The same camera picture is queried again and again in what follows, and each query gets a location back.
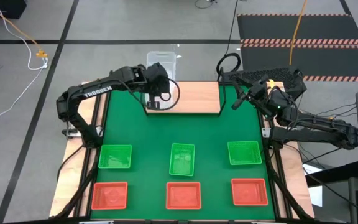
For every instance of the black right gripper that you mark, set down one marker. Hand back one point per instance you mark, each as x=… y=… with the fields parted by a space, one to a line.
x=272 y=105

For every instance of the white paper sheet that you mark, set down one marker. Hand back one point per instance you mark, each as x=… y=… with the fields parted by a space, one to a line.
x=317 y=196

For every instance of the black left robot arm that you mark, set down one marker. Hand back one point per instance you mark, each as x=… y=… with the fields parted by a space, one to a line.
x=95 y=90

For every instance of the silver mounting bracket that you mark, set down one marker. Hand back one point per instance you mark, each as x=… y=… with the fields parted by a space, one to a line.
x=71 y=133
x=265 y=133

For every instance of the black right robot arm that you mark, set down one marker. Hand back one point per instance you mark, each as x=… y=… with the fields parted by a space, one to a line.
x=322 y=133

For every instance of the black-framed wooden shelf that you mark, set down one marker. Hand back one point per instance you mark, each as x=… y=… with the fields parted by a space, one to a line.
x=197 y=96

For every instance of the black board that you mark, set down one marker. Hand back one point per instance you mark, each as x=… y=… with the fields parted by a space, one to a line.
x=337 y=174

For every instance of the small yellow clip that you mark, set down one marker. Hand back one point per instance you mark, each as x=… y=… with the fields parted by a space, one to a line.
x=271 y=83

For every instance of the green mesh plastic basket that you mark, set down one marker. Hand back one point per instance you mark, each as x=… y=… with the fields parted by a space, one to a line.
x=115 y=157
x=244 y=152
x=182 y=161

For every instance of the black aluminium table frame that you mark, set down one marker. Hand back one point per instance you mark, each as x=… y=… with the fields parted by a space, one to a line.
x=166 y=221

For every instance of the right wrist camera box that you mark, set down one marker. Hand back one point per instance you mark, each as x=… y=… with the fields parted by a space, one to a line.
x=259 y=90

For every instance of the black hazard-striped floor mat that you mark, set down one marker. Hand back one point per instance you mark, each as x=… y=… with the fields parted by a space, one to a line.
x=322 y=59

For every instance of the black perforated computer case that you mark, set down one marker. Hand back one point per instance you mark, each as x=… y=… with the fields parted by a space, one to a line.
x=253 y=75

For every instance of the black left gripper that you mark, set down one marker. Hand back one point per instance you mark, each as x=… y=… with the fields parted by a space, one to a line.
x=157 y=81

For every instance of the black equipment case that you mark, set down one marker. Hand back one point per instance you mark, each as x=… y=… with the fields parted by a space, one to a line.
x=2 y=7

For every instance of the red mesh plastic basket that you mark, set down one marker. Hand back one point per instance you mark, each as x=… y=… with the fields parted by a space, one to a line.
x=109 y=196
x=183 y=196
x=250 y=192

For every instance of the green table mat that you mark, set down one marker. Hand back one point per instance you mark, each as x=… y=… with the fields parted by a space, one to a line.
x=182 y=130

